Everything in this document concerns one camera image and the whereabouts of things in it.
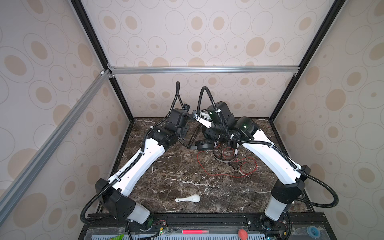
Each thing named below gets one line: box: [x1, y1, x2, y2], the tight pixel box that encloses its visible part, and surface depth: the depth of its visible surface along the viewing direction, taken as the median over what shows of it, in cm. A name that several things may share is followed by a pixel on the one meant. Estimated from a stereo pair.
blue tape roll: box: [307, 225, 321, 239], surface depth 72 cm
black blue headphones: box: [195, 139, 238, 152], surface depth 73 cm
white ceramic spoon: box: [175, 194, 201, 203], surface depth 83 cm
